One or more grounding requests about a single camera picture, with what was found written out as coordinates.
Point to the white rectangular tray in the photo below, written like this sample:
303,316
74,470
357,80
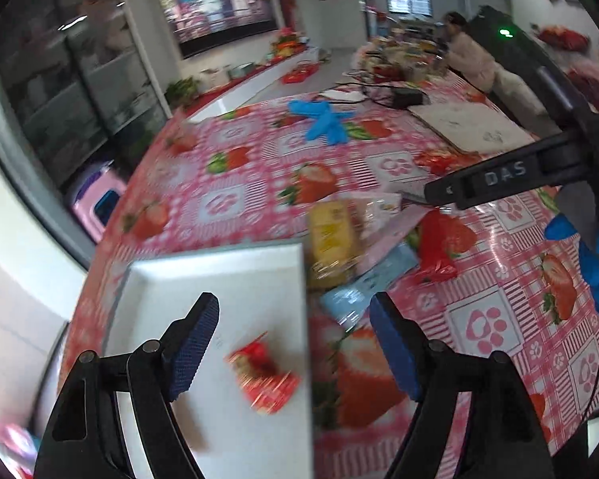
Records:
261,292

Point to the glass display cabinet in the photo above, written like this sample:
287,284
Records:
80,91

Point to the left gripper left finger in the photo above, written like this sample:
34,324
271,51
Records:
84,437

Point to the small red packet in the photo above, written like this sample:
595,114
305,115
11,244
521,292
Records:
441,162

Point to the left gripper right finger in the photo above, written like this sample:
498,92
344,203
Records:
503,437

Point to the red candy packet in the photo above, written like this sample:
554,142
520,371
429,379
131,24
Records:
262,382

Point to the right hand blue glove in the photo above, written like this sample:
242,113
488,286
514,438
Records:
560,228

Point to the strawberry pattern tablecloth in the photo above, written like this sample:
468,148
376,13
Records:
293,236

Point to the pink white cranberry packet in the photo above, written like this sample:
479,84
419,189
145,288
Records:
383,219

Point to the long red snack packet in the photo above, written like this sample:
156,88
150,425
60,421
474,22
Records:
442,238

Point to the green potted plant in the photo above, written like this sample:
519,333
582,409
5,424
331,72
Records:
182,93

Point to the light blue snack packet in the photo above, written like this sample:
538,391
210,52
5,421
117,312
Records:
347,303

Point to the wall television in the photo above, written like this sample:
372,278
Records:
201,25

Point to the white foam board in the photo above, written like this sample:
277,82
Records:
474,128

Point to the yellow cracker packet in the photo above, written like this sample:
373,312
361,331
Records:
334,246

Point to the pink plastic stool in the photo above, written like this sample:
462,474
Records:
93,196

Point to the black power adapter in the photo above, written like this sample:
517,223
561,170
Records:
404,98

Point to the pair of blue gloves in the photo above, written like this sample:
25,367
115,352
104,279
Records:
327,122

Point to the person in pink coat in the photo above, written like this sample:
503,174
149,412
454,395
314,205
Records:
511,94

